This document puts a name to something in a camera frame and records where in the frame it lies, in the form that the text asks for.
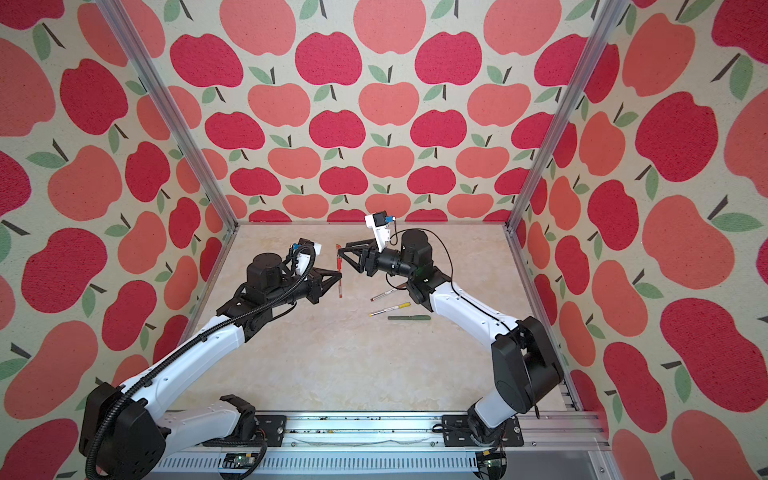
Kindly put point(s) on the aluminium frame post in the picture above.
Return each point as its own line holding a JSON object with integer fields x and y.
{"x": 604, "y": 26}
{"x": 128, "y": 37}

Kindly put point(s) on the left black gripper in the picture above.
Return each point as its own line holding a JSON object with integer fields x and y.
{"x": 319, "y": 287}

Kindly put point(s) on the white patterned pen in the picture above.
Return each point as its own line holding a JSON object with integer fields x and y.
{"x": 384, "y": 294}

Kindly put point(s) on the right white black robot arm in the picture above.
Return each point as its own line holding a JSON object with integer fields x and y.
{"x": 524, "y": 362}

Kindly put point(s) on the right aluminium frame post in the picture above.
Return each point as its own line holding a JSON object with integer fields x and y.
{"x": 604, "y": 26}

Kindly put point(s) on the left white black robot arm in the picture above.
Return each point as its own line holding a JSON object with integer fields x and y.
{"x": 127, "y": 429}

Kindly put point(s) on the red gel pen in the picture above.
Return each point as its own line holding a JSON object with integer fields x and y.
{"x": 339, "y": 269}

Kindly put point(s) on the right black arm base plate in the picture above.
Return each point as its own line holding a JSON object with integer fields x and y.
{"x": 456, "y": 432}

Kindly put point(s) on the white slotted cable duct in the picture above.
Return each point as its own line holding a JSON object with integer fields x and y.
{"x": 320, "y": 462}

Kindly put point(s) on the left aluminium frame post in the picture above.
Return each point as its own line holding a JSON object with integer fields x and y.
{"x": 128, "y": 37}

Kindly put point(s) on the aluminium front frame rail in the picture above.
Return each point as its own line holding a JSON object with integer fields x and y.
{"x": 554, "y": 430}

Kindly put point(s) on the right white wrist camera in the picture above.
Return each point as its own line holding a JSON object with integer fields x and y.
{"x": 381, "y": 225}

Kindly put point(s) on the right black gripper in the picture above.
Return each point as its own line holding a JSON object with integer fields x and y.
{"x": 367, "y": 257}

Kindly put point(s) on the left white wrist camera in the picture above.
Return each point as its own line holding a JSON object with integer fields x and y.
{"x": 300, "y": 256}

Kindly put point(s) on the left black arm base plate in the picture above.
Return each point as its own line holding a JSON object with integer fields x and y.
{"x": 270, "y": 431}

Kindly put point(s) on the green fountain pen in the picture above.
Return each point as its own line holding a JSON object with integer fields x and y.
{"x": 409, "y": 317}

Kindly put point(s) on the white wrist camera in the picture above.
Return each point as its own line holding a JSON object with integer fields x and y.
{"x": 300, "y": 256}
{"x": 381, "y": 225}

